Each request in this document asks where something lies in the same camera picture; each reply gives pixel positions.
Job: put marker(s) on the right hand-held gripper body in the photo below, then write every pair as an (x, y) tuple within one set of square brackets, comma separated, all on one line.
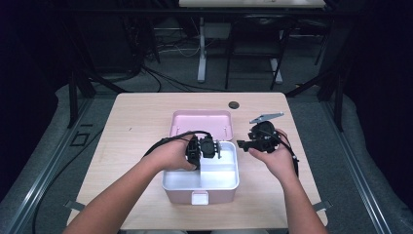
[(264, 136)]

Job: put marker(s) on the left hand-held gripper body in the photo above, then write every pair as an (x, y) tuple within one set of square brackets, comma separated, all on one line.
[(207, 146)]

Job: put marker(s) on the pink storage box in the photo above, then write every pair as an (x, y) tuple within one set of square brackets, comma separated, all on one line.
[(201, 122)]

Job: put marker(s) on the white divided tray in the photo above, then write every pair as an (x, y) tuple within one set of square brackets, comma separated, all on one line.
[(217, 177)]

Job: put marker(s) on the person's right hand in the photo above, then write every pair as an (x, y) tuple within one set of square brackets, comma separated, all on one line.
[(279, 161)]

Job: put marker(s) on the person's left hand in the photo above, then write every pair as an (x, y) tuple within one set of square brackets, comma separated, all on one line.
[(170, 154)]

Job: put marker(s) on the dark round table grommet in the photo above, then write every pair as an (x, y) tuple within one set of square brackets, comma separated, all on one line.
[(233, 105)]

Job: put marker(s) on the black metal stand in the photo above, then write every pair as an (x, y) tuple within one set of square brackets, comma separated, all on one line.
[(74, 97), (338, 97)]

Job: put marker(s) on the white-legged desk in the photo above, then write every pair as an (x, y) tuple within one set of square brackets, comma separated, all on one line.
[(202, 48)]

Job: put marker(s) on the black chair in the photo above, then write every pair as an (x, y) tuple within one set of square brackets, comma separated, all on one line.
[(256, 35)]

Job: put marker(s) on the grey metal table bracket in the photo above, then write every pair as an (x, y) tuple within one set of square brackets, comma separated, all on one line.
[(324, 205), (74, 205)]

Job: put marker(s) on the grey metal rail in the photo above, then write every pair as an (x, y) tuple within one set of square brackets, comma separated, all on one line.
[(48, 165), (354, 162)]

